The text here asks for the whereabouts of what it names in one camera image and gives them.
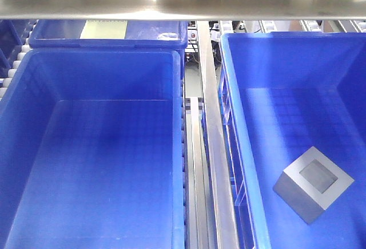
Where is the gray cube base with recess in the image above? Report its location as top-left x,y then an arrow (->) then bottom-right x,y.
273,147 -> 355,224

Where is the empty blue bin left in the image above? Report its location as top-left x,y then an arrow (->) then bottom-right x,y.
1,48 -> 185,248

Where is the blue bin holding cube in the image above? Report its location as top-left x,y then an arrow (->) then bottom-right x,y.
218,32 -> 365,248

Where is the blue bin with paper sheet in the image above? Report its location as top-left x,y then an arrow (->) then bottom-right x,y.
29,19 -> 188,52

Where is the stainless steel rack frame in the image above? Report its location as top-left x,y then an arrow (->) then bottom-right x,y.
1,0 -> 365,248

